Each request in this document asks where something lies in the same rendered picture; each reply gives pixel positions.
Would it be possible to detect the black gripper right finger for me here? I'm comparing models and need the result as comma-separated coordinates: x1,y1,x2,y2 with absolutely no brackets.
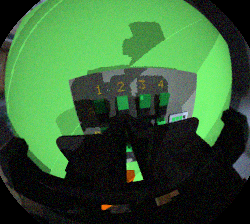
124,113,199,179

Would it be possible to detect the grey switch panel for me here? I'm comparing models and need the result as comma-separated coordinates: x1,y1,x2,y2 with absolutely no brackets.
69,67,197,134

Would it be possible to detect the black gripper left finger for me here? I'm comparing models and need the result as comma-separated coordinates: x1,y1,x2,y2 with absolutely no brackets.
56,114,127,183

